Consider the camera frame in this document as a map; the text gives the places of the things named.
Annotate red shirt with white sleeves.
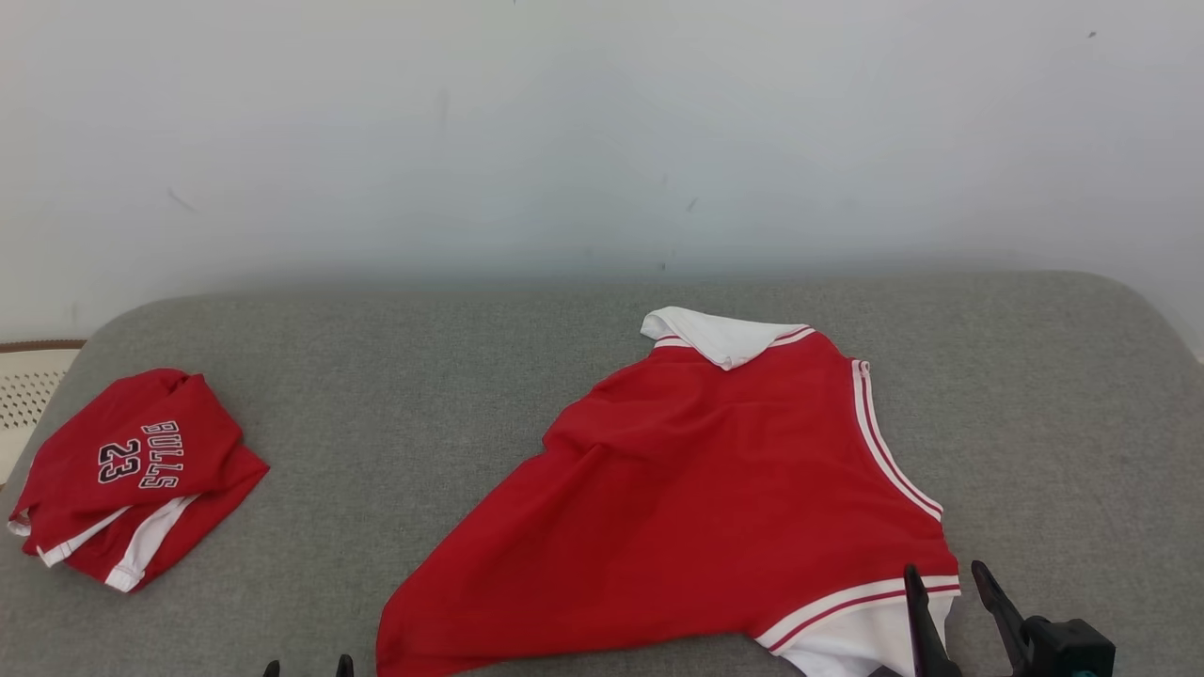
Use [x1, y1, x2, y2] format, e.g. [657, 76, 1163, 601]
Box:
[376, 307, 962, 677]

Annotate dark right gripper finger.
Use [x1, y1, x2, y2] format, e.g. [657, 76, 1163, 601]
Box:
[903, 564, 962, 677]
[972, 560, 1036, 677]

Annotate red Bulls 23 shorts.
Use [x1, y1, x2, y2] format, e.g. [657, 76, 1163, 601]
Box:
[8, 369, 271, 593]

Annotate cream laundry basket brown rim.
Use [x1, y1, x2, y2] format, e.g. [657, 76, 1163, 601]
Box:
[0, 340, 87, 485]

